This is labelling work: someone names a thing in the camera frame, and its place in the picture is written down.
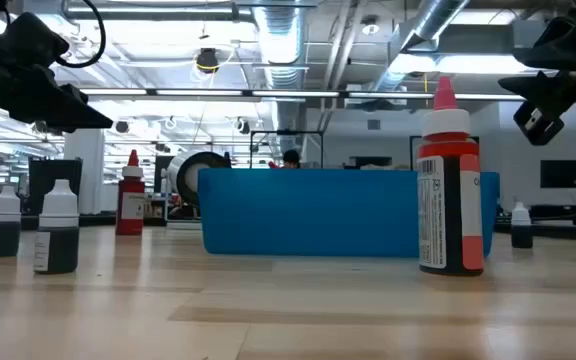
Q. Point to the pink cap food coloring bottle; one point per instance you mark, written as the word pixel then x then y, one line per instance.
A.
pixel 450 210

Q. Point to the white cylindrical lamp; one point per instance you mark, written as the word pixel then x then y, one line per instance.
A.
pixel 188 175

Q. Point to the blue plastic tray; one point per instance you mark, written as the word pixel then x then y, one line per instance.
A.
pixel 318 215

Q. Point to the black wall monitor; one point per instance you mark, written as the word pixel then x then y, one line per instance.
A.
pixel 563 174

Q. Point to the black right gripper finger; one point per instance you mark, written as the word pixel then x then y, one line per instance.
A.
pixel 558 50
pixel 548 87

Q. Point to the silver ribbed ceiling duct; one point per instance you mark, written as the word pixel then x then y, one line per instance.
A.
pixel 280 40

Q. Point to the black hanging ceiling camera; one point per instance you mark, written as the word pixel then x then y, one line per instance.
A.
pixel 207 60

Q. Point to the black rig frame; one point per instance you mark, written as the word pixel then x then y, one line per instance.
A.
pixel 288 132

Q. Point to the red cap food coloring bottle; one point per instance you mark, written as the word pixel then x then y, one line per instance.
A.
pixel 130 200

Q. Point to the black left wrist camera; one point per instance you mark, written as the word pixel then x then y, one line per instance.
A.
pixel 28 40

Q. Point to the black bin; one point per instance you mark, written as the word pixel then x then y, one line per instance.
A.
pixel 55 185

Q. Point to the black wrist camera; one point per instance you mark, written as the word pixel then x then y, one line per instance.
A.
pixel 28 40
pixel 540 122

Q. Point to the long ceiling light strip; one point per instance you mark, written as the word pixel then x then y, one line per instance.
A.
pixel 293 93

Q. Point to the person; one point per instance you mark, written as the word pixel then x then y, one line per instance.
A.
pixel 291 159

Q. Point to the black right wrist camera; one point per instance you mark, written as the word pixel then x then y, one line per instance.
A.
pixel 540 122

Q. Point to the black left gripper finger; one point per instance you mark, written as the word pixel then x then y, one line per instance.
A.
pixel 78 120
pixel 53 95

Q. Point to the small white cap dark bottle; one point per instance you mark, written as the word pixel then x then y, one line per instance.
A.
pixel 521 235
pixel 58 250
pixel 1 235

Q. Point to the silver slanted ceiling duct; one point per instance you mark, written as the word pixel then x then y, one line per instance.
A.
pixel 433 20

